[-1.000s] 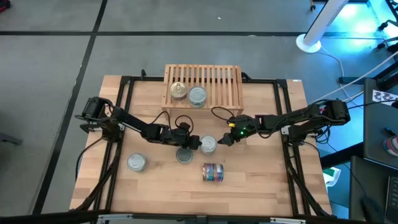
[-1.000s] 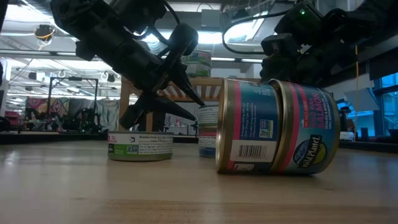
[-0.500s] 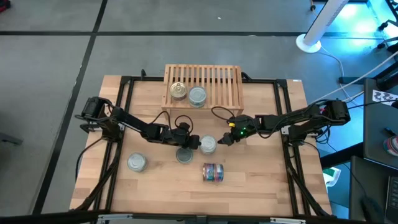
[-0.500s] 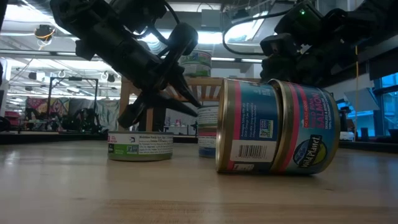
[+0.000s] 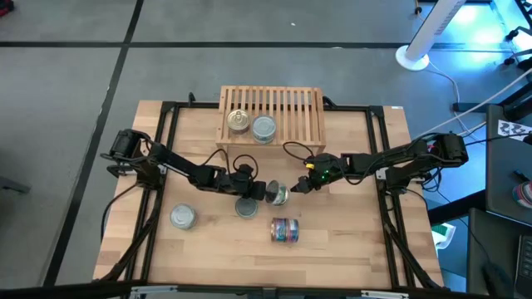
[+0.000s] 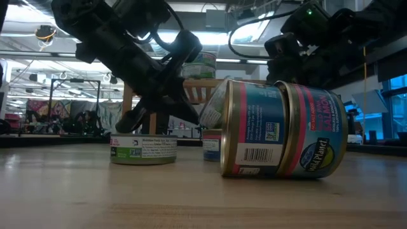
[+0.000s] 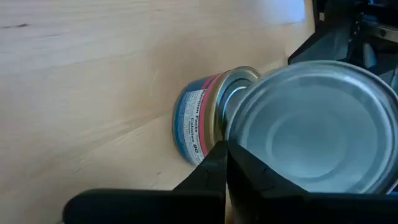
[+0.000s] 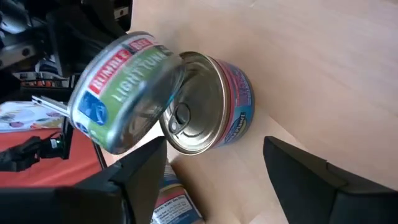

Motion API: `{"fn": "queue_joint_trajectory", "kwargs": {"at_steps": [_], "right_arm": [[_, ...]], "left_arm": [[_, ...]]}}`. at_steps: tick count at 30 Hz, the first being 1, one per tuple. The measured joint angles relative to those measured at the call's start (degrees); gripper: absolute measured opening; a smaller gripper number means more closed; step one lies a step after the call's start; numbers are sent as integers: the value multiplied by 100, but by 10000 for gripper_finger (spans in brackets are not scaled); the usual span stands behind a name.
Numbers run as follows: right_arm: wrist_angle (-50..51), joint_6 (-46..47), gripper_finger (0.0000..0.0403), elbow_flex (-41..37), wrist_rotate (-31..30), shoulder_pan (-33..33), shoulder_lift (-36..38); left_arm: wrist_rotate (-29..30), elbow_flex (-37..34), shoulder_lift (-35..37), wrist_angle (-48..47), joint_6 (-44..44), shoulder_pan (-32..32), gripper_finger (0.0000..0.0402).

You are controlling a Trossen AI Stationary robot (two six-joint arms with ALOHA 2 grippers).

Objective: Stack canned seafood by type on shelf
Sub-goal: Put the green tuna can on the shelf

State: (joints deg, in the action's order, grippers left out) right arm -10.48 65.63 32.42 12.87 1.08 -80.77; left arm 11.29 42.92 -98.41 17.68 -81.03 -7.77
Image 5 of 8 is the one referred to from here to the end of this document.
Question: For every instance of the black floor stand leg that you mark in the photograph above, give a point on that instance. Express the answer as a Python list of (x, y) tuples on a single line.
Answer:
[(515, 101)]

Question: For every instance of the black keyboard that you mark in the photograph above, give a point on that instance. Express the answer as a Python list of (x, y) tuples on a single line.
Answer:
[(525, 261)]

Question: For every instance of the black computer mouse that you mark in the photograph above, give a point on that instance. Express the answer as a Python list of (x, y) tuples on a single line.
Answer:
[(496, 280)]

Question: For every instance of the wooden slatted shelf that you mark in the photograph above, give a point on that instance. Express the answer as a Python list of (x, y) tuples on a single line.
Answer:
[(291, 116)]

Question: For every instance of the black metal table frame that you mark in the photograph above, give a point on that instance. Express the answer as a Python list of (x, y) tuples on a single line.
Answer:
[(353, 108)]

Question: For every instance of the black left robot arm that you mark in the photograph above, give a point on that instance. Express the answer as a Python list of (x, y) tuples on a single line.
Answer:
[(174, 164)]

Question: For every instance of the red floor object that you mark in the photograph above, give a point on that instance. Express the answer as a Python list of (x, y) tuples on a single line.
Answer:
[(5, 7)]

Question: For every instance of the small black connector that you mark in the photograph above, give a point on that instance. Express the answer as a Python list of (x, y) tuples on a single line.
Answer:
[(520, 175)]

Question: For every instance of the grey furniture foot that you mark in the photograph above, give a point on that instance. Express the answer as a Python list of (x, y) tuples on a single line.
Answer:
[(12, 184)]

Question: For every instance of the black chair base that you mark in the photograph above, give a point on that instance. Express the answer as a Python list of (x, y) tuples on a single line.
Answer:
[(517, 33)]

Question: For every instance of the multicolour tape roll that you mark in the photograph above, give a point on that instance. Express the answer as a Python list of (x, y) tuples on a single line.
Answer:
[(524, 195)]

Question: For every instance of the green white box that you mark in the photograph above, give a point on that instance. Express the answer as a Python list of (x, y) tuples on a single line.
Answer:
[(442, 234)]

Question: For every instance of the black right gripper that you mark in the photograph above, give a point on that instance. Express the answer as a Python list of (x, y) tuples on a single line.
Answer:
[(328, 168)]

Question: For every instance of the black computer desk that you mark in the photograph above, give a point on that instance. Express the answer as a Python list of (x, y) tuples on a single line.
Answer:
[(490, 241)]

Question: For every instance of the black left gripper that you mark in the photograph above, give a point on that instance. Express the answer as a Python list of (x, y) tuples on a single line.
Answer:
[(232, 184)]

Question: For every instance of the printed marker sheet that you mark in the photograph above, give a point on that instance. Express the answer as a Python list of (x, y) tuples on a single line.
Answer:
[(513, 128)]

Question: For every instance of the black side desk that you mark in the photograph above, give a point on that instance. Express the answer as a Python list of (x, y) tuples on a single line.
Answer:
[(503, 166)]

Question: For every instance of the green white tuna can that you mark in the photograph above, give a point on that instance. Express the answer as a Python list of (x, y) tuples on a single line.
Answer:
[(246, 207), (284, 196), (264, 128), (183, 216)]

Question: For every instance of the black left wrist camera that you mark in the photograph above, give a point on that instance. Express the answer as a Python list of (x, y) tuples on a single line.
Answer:
[(246, 170)]

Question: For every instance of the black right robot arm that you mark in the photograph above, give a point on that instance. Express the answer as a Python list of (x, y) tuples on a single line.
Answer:
[(395, 160)]

